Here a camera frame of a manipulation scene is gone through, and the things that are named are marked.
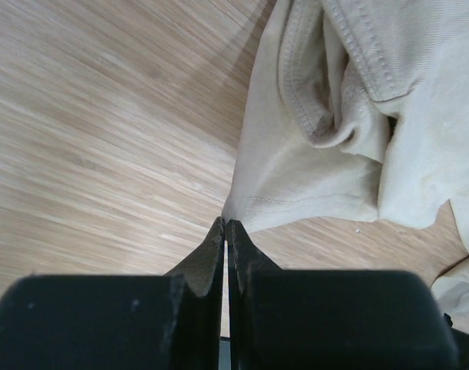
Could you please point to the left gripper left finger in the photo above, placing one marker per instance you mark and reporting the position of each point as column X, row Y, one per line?
column 169, row 321

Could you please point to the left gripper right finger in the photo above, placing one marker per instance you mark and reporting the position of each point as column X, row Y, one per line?
column 330, row 319

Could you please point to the beige t shirt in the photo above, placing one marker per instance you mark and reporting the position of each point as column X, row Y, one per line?
column 359, row 110

